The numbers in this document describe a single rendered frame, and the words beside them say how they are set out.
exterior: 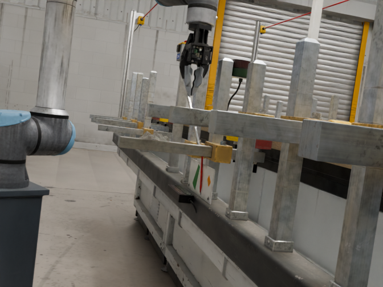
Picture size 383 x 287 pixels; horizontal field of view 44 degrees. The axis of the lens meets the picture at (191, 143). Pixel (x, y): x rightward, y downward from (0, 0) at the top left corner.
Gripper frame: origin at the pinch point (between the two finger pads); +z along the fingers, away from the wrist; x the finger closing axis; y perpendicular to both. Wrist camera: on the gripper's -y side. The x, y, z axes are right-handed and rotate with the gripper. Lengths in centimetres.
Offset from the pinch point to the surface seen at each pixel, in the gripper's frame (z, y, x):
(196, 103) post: 3.0, -15.8, 6.7
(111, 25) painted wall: -146, -760, 28
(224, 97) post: 1.0, 9.2, 8.1
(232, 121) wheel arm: 8, 88, -17
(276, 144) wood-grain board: 13.0, 9.4, 26.6
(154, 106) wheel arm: 6.8, 37.9, -17.5
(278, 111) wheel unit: -5, -183, 115
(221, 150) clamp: 16.3, 16.2, 7.1
